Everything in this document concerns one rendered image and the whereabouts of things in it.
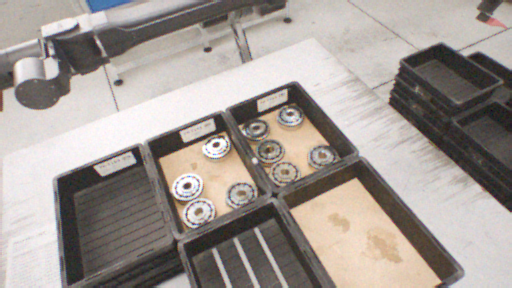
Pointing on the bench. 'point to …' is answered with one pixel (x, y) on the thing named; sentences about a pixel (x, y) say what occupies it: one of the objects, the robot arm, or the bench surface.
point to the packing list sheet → (34, 259)
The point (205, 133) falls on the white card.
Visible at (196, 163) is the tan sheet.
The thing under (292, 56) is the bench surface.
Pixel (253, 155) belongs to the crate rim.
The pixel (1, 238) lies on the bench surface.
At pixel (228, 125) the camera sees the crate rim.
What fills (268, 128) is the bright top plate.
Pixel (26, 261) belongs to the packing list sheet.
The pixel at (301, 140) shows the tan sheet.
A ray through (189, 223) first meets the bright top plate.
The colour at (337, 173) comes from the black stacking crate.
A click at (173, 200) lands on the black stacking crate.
